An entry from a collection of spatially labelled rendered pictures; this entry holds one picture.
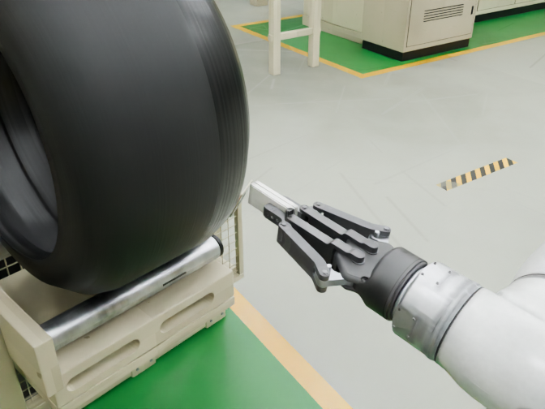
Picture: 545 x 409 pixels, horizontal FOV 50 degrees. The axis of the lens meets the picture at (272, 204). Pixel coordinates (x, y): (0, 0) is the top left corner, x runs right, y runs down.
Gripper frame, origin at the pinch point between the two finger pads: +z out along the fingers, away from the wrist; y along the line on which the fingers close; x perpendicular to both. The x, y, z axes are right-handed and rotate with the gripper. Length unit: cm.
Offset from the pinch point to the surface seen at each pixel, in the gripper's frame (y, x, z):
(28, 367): 25.5, 28.2, 19.7
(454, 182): -225, 123, 59
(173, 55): 2.3, -14.0, 16.5
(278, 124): -220, 141, 183
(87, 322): 15.9, 26.0, 19.7
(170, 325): 2.4, 34.2, 16.9
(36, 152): 2, 20, 58
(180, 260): -2.7, 24.9, 20.7
